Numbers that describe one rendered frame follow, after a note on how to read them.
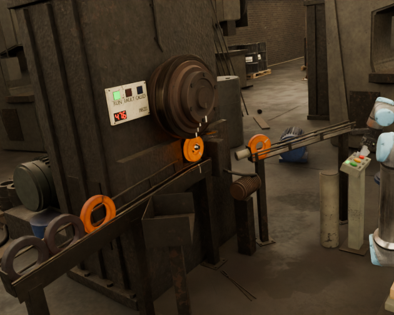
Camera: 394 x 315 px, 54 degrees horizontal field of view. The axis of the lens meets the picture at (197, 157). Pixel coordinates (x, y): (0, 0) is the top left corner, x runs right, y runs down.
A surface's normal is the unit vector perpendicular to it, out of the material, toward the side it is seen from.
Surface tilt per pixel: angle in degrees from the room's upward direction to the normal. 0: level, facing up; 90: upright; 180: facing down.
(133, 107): 90
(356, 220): 90
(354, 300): 0
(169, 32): 90
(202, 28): 90
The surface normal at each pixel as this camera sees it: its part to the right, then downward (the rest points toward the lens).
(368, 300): -0.11, -0.95
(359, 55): -0.78, 0.26
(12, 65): 0.88, 0.05
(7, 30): -0.46, 0.31
